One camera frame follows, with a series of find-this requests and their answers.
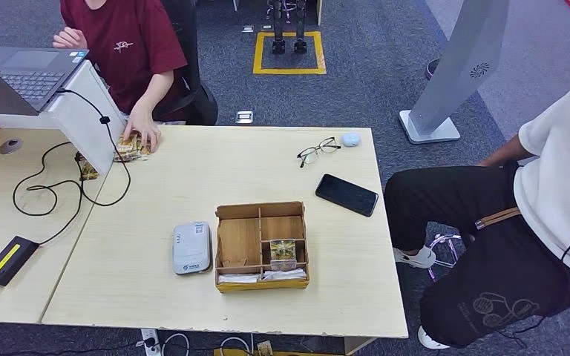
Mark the person's right hand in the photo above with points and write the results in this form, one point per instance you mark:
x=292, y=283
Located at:
x=71, y=39

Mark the person's left hand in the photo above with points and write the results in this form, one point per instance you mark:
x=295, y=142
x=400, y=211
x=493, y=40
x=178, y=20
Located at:
x=142, y=120

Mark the gold patterned card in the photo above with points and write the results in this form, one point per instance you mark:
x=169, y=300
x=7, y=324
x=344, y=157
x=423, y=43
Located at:
x=144, y=152
x=126, y=150
x=89, y=171

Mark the person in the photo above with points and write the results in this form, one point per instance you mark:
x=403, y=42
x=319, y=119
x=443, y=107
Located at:
x=550, y=196
x=127, y=49

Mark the grey card reader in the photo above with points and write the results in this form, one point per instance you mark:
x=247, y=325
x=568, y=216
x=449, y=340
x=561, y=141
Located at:
x=191, y=248

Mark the patterned card standing upright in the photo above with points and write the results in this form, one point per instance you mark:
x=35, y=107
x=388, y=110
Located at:
x=283, y=251

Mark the small patterned card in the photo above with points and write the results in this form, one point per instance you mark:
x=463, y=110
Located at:
x=264, y=349

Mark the dark grey laptop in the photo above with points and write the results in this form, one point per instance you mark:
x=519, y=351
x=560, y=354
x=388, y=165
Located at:
x=29, y=78

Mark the white laptop stand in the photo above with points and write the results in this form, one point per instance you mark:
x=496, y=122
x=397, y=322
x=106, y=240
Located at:
x=83, y=123

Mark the black office chair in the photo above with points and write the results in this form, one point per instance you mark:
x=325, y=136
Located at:
x=201, y=103

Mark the silver floor socket plate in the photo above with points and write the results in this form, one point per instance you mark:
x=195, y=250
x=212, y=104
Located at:
x=244, y=117

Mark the yellow floor tape square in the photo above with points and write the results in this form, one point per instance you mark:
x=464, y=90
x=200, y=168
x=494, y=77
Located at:
x=289, y=72

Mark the wooden compartment box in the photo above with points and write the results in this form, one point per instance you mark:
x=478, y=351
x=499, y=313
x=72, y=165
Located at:
x=239, y=242

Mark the black robot leg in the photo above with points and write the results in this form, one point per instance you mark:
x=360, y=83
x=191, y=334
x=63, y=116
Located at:
x=300, y=27
x=278, y=27

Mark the black power adapter yellow label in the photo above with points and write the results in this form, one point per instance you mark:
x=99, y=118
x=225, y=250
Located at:
x=9, y=260

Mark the white desk leg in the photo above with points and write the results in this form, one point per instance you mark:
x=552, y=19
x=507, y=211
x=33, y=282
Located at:
x=319, y=10

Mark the white earbud case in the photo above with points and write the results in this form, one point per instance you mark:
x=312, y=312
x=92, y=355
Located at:
x=351, y=139

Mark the black smartphone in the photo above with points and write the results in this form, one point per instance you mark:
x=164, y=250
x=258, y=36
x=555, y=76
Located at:
x=346, y=195

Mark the white power strip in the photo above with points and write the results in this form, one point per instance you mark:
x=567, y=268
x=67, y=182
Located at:
x=150, y=341

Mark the black round object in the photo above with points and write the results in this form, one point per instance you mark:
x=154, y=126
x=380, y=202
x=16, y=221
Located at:
x=431, y=70

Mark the grey kiosk stand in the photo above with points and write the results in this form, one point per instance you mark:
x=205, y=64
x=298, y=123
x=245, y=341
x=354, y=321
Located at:
x=461, y=61

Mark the black frame eyeglasses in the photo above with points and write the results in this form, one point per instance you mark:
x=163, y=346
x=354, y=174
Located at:
x=307, y=155

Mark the chrome stool frame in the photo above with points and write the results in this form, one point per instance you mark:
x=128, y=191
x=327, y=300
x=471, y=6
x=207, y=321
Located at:
x=445, y=238

